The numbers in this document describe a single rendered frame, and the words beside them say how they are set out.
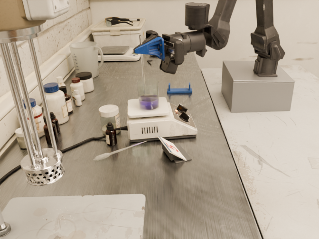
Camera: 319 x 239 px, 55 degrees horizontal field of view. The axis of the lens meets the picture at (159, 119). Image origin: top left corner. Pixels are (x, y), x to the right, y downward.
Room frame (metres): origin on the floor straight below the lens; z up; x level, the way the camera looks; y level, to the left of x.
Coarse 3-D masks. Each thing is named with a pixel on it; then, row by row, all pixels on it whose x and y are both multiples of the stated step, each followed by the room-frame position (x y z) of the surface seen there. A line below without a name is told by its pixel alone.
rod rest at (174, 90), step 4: (176, 88) 1.17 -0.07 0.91; (180, 88) 1.17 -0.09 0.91; (184, 88) 1.17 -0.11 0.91; (188, 88) 1.17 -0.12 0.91; (168, 92) 1.14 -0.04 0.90; (172, 92) 1.14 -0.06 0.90; (176, 92) 1.14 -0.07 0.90; (180, 92) 1.14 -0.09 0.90; (184, 92) 1.14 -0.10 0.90; (188, 92) 1.14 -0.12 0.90
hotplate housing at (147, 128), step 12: (132, 120) 0.78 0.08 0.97; (144, 120) 0.77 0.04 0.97; (156, 120) 0.78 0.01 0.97; (168, 120) 0.77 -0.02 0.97; (132, 132) 0.77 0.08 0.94; (144, 132) 0.77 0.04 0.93; (156, 132) 0.77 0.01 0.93; (168, 132) 0.77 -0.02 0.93; (180, 132) 0.78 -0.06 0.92; (192, 132) 0.78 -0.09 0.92
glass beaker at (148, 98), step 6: (150, 78) 0.85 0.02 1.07; (138, 84) 0.80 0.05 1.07; (150, 84) 0.85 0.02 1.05; (156, 84) 0.80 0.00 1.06; (138, 90) 0.81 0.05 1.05; (144, 90) 0.79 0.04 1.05; (150, 90) 0.79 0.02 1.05; (156, 90) 0.80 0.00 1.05; (138, 96) 0.81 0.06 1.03; (144, 96) 0.79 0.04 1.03; (150, 96) 0.79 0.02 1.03; (156, 96) 0.80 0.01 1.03; (144, 102) 0.79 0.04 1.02; (150, 102) 0.79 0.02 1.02; (156, 102) 0.80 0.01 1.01; (144, 108) 0.79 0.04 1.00; (150, 108) 0.79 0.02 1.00; (156, 108) 0.80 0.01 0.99
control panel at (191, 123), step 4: (172, 104) 0.89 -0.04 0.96; (172, 108) 0.86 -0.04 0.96; (176, 108) 0.88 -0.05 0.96; (176, 112) 0.84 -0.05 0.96; (188, 112) 0.89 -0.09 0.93; (176, 116) 0.81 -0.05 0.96; (180, 120) 0.79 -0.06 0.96; (192, 120) 0.83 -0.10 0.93; (188, 124) 0.79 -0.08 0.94; (192, 124) 0.80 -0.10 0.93
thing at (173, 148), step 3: (162, 138) 0.73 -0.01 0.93; (165, 141) 0.72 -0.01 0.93; (168, 141) 0.74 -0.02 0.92; (168, 144) 0.71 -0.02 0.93; (171, 144) 0.73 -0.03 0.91; (171, 147) 0.69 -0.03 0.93; (174, 147) 0.71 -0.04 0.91; (171, 150) 0.67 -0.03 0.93; (174, 150) 0.68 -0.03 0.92; (177, 150) 0.70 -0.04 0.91; (177, 153) 0.67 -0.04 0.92
